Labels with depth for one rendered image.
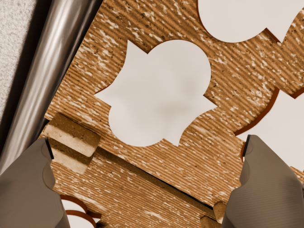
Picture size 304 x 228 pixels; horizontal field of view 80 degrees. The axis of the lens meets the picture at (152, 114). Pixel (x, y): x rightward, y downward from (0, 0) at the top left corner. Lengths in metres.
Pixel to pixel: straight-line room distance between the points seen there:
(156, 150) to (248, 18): 0.17
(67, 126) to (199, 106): 0.15
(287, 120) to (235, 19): 0.13
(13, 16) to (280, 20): 0.26
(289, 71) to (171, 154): 0.16
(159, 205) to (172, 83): 0.21
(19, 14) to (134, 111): 0.15
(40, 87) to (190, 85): 0.17
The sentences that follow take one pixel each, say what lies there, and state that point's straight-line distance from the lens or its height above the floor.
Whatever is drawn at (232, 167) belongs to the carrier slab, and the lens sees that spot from 0.29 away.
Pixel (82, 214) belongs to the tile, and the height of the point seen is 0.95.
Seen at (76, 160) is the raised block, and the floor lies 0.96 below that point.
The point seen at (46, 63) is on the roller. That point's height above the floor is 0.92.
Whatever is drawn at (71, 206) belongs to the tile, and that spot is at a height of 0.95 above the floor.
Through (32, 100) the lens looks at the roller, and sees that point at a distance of 0.27.
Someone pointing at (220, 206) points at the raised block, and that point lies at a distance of 0.33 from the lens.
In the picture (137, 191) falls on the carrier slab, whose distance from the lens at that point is 0.30.
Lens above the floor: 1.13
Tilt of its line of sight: 62 degrees down
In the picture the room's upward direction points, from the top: 180 degrees counter-clockwise
